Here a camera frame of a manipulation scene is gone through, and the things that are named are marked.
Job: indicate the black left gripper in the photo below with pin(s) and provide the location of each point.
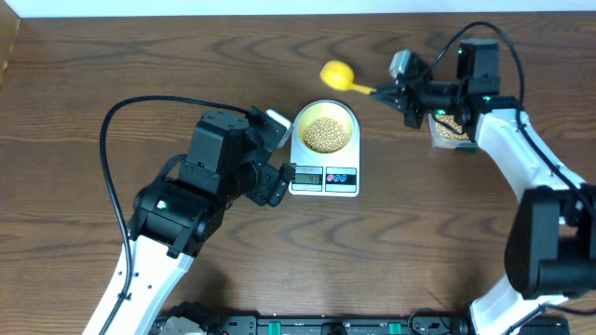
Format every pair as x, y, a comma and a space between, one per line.
272, 183

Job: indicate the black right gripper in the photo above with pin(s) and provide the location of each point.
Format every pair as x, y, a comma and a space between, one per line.
405, 100

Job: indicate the yellow measuring scoop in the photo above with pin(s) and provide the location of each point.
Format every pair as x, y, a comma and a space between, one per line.
340, 76

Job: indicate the yellow plastic bowl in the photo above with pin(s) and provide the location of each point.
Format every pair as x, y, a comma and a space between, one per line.
327, 108

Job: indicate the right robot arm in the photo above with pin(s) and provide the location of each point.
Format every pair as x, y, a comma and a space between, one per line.
550, 253

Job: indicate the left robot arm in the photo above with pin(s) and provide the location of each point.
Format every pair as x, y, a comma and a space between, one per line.
184, 205

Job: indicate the soybeans in yellow bowl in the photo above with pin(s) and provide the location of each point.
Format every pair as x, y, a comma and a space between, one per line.
325, 135

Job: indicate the white digital kitchen scale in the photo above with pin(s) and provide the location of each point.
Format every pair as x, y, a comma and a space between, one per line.
325, 174

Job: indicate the soybeans pile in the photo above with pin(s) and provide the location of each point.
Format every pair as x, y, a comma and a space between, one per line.
448, 128

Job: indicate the clear plastic container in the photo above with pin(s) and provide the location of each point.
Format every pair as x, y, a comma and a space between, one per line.
439, 142

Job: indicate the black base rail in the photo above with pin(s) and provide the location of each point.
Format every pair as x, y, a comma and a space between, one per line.
192, 318

